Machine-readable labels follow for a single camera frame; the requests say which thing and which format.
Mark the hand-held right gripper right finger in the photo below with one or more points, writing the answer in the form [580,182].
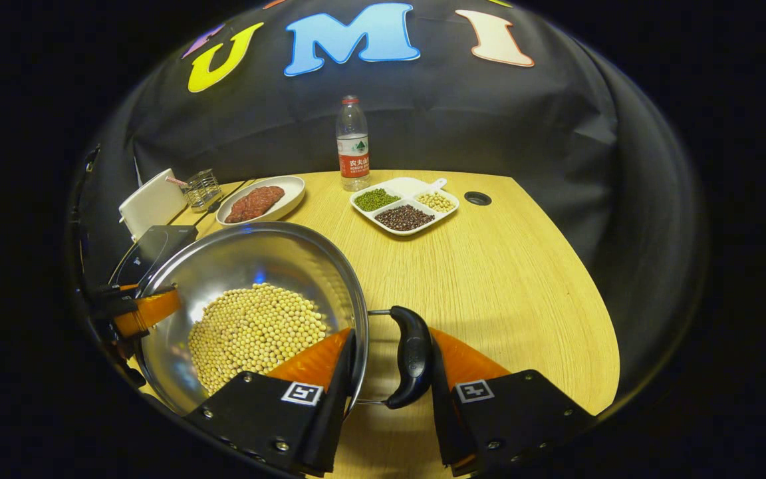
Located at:
[522,419]

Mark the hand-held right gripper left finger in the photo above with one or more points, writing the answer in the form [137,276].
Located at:
[270,419]

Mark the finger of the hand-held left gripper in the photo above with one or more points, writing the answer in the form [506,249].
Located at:
[127,366]
[150,309]

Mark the black induction cooktop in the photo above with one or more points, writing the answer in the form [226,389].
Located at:
[157,246]

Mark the stainless steel pot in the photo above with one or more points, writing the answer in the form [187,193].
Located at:
[256,256]

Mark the pile of soybeans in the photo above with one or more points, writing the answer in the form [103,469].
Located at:
[256,332]

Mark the white toaster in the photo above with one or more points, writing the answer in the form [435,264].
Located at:
[153,203]

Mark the pink stick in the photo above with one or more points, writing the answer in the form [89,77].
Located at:
[175,181]

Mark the raw red meat slice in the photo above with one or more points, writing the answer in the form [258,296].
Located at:
[268,196]
[240,209]

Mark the white round plate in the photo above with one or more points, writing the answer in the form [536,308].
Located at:
[290,193]

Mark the dark red beans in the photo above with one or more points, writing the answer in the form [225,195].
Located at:
[404,217]

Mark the small portion of soybeans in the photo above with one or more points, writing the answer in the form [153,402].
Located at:
[436,201]

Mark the green mung beans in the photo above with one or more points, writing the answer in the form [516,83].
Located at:
[376,199]

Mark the white divided dish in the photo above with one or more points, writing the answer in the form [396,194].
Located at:
[409,186]

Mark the clear water bottle red label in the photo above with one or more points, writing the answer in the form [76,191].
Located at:
[353,140]

